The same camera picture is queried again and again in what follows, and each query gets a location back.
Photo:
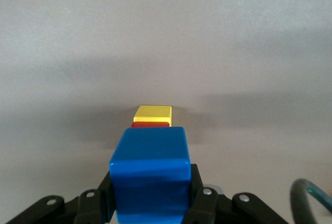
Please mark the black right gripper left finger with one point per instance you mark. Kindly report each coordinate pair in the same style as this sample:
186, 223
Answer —
85, 208

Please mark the yellow wooden block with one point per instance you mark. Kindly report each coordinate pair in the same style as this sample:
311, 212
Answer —
154, 113

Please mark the blue wooden block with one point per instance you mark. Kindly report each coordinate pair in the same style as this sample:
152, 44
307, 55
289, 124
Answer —
151, 172

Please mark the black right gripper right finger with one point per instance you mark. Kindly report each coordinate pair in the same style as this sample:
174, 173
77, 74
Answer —
205, 206

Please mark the red wooden block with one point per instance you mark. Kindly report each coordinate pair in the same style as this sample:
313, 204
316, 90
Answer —
149, 125

